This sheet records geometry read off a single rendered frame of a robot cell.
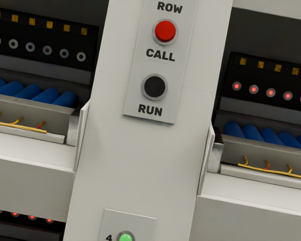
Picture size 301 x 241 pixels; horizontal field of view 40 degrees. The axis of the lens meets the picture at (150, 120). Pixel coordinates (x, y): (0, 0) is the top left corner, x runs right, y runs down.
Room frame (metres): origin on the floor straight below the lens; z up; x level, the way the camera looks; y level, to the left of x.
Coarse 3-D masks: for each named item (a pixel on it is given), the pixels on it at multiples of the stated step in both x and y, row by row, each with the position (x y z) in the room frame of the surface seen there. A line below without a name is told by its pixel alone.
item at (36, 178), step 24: (24, 72) 0.49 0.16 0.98; (48, 72) 0.49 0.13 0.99; (72, 72) 0.48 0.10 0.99; (72, 120) 0.35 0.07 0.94; (0, 144) 0.34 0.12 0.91; (24, 144) 0.35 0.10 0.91; (48, 144) 0.35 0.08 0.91; (72, 144) 0.36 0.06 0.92; (0, 168) 0.32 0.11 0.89; (24, 168) 0.31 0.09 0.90; (48, 168) 0.31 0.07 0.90; (72, 168) 0.32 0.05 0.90; (0, 192) 0.32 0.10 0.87; (24, 192) 0.32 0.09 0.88; (48, 192) 0.32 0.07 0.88; (48, 216) 0.33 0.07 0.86
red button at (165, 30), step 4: (160, 24) 0.31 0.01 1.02; (164, 24) 0.31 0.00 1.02; (168, 24) 0.31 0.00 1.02; (172, 24) 0.31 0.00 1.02; (156, 28) 0.31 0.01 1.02; (160, 28) 0.31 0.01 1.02; (164, 28) 0.31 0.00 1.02; (168, 28) 0.31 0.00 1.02; (172, 28) 0.31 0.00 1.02; (156, 32) 0.31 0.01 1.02; (160, 32) 0.31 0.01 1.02; (164, 32) 0.31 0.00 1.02; (168, 32) 0.31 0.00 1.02; (172, 32) 0.31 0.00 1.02; (156, 36) 0.31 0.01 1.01; (160, 36) 0.31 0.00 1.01; (164, 36) 0.31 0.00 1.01; (168, 36) 0.31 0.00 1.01; (172, 36) 0.31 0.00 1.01; (160, 40) 0.31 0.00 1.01; (164, 40) 0.31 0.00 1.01; (168, 40) 0.31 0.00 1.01
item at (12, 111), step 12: (0, 96) 0.38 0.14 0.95; (0, 108) 0.37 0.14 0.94; (12, 108) 0.37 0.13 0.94; (24, 108) 0.37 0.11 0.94; (36, 108) 0.37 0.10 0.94; (48, 108) 0.37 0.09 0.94; (60, 108) 0.38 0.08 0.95; (72, 108) 0.39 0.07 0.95; (0, 120) 0.38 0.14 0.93; (12, 120) 0.38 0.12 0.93; (24, 120) 0.38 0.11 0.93; (36, 120) 0.37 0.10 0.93; (48, 120) 0.37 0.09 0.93; (60, 120) 0.37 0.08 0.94; (60, 132) 0.38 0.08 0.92
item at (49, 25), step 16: (0, 16) 0.47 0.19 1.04; (16, 16) 0.47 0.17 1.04; (32, 16) 0.47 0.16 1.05; (0, 32) 0.48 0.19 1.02; (16, 32) 0.48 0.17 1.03; (32, 32) 0.48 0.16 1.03; (48, 32) 0.48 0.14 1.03; (64, 32) 0.47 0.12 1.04; (80, 32) 0.47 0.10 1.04; (96, 32) 0.47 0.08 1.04; (0, 48) 0.49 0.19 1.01; (16, 48) 0.49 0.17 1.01; (64, 48) 0.48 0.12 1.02; (80, 48) 0.48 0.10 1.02; (64, 64) 0.49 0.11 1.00; (80, 64) 0.49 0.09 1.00
